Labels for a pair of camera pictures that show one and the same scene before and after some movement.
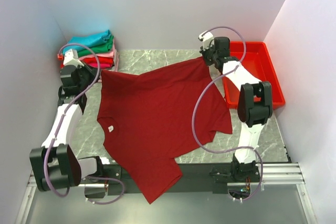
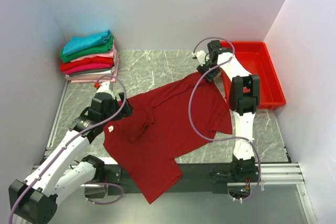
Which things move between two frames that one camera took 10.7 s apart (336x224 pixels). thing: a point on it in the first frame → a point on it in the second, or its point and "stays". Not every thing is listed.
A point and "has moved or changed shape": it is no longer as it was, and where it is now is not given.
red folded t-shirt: (93, 60) stays
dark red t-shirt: (148, 120) has moved or changed shape
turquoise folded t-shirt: (88, 40) stays
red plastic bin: (255, 57) stays
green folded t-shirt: (105, 48) stays
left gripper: (92, 71) → (127, 112)
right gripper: (203, 52) → (209, 76)
